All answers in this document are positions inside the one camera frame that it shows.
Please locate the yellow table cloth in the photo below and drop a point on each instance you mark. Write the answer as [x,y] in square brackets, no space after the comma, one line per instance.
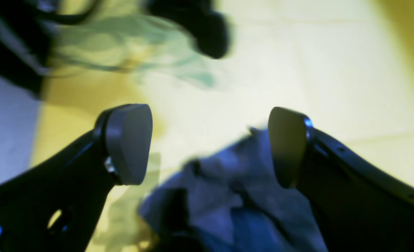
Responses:
[347,64]

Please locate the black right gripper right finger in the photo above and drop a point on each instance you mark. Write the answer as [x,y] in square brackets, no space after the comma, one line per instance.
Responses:
[358,207]

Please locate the blue-grey T-shirt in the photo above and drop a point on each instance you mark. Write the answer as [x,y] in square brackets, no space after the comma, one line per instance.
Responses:
[231,202]

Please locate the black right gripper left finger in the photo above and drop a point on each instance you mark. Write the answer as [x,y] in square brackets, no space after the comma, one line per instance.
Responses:
[55,206]

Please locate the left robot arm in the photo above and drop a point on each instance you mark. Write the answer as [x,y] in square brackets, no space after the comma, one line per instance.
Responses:
[198,17]

